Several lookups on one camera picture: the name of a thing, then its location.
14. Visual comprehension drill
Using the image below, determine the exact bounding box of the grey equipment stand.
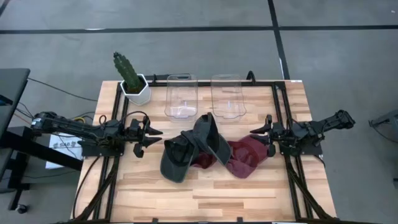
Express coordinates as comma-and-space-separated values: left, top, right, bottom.
368, 109, 398, 135

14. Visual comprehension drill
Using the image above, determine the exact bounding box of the black side desk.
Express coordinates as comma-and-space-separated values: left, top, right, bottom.
0, 68, 85, 211

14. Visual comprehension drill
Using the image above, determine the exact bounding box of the dark grey baseball cap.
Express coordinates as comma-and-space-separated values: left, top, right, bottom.
181, 112, 233, 166
159, 133, 200, 184

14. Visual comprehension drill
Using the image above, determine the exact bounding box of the black aluminium table frame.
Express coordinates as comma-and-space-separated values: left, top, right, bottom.
73, 70, 335, 224

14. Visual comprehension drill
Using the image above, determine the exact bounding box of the white printed paper sheet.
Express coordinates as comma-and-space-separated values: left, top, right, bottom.
45, 132, 84, 170

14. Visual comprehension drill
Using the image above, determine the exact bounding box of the green cactus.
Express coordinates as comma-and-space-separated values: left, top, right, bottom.
113, 52, 144, 93

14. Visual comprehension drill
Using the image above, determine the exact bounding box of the black floor cable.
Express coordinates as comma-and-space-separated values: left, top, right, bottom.
27, 77, 99, 103

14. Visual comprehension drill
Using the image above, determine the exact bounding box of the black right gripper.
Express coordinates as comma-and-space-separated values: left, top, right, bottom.
249, 114, 294, 158

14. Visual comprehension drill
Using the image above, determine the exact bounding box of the clear plastic bin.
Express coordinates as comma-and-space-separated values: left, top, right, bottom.
164, 73, 199, 123
210, 73, 248, 120

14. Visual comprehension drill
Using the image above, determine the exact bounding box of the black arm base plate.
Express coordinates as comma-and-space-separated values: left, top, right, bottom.
81, 139, 125, 157
278, 130, 323, 156

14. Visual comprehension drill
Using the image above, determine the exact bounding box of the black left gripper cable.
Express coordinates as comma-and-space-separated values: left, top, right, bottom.
98, 110, 149, 126

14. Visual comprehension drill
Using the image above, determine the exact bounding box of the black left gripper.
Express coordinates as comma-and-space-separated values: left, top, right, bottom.
126, 115, 164, 159

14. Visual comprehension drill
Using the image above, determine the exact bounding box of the black cable beside table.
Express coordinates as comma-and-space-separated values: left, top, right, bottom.
72, 155, 103, 220

